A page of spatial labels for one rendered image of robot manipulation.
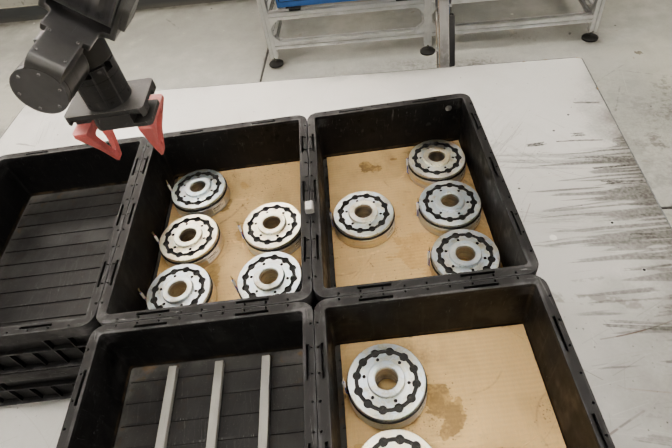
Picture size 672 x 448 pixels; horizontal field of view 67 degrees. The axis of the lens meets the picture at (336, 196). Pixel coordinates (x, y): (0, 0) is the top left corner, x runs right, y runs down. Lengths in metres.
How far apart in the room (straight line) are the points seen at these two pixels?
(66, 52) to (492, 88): 1.04
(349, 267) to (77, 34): 0.50
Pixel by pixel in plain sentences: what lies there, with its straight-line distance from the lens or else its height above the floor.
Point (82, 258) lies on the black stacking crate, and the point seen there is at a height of 0.83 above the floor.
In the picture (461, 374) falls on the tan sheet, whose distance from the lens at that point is 0.73.
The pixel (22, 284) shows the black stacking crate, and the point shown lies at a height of 0.83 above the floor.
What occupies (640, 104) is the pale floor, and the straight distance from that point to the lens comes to 2.63.
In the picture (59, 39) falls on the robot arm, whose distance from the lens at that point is 0.61.
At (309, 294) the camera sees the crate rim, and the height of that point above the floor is 0.93.
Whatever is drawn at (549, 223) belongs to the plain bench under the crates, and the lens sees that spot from 1.07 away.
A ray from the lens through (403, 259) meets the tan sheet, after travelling 0.82.
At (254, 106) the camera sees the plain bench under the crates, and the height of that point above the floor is 0.70.
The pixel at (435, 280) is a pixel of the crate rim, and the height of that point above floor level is 0.93.
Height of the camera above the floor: 1.50
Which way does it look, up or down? 46 degrees down
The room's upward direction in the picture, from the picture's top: 10 degrees counter-clockwise
